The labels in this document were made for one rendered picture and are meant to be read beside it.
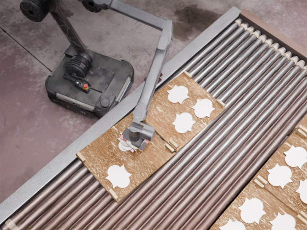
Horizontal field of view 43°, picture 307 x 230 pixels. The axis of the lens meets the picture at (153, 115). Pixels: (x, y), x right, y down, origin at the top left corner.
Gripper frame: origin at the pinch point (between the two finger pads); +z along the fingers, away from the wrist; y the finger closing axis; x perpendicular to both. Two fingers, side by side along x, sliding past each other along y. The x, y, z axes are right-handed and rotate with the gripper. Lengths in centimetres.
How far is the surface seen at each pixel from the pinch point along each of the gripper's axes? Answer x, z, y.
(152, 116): -22.3, 3.7, 1.7
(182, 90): -47.1, 2.3, -4.5
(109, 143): 4.3, 4.3, 12.7
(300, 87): -90, 4, -64
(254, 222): 2, 5, -73
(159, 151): -5.9, 4.2, -12.5
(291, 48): -114, 1, -48
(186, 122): -29.3, 2.9, -16.6
